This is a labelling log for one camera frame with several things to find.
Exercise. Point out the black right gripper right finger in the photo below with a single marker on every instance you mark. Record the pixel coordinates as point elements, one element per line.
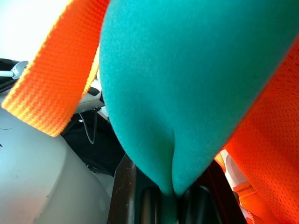
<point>205,205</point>

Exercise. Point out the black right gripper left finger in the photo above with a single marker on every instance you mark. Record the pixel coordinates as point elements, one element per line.
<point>130,200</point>

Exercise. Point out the orange and teal backpack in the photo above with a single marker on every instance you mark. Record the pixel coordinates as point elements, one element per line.
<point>177,81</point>

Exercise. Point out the silver robot torso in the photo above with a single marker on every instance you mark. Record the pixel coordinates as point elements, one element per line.
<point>42,177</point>

